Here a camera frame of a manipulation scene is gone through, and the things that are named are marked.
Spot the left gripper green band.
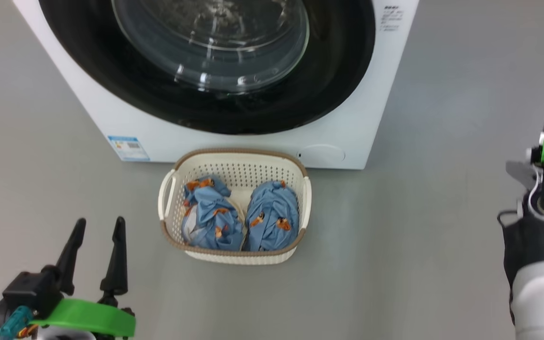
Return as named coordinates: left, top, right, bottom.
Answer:
left=30, top=216, right=136, bottom=340

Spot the blue garment with white lining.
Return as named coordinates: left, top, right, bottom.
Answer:
left=181, top=176, right=246, bottom=251

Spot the blue garment with orange print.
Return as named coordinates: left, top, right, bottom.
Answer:
left=245, top=180, right=300, bottom=252

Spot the black glass washing machine door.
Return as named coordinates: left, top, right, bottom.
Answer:
left=38, top=0, right=376, bottom=135

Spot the white front-load washing machine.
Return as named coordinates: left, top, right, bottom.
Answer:
left=13, top=0, right=420, bottom=170

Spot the cream laundry basket brown rim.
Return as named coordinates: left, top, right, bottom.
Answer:
left=158, top=148, right=312, bottom=265

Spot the blue energy label sticker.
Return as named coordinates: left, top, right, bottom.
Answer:
left=107, top=136, right=151, bottom=162

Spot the round drain filter cover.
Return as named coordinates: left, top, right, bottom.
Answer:
left=297, top=144, right=346, bottom=167

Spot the left teal plug black cable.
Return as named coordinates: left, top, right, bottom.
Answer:
left=0, top=306, right=34, bottom=340

